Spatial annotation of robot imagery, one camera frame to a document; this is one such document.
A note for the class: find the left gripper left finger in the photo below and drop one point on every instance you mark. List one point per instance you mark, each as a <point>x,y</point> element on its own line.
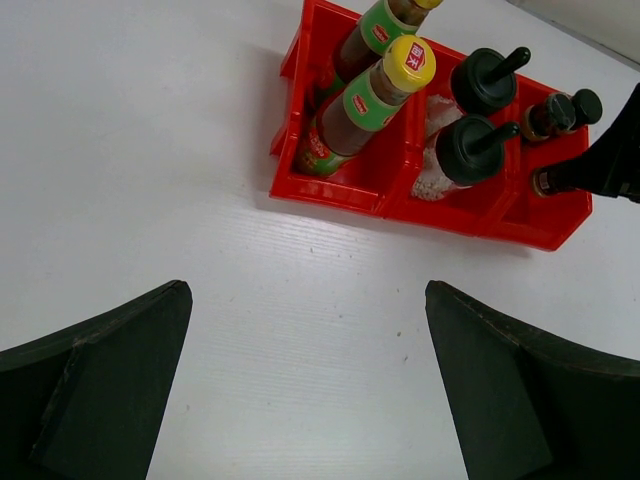
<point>88,401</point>

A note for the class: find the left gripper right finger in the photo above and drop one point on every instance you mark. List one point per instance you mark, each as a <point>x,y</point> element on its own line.
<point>528,404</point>

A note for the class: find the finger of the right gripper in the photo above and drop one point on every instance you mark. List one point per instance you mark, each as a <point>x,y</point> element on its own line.
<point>610,167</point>

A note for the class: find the black-lid spice jar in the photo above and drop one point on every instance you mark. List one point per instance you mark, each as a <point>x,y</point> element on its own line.
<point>588,108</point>
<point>552,180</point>

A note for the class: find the silver-lid spice jar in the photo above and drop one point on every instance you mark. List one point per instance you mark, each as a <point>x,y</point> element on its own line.
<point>554,116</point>

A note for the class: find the white salt shaker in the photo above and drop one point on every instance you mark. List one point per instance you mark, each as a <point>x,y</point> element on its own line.
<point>462,154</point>
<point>484,83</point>

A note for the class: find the red sauce bottle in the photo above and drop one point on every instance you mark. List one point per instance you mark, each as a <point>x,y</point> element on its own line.
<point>365,44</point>
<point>344,124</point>

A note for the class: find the red three-compartment tray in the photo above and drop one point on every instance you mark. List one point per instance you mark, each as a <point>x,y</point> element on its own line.
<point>380,180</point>

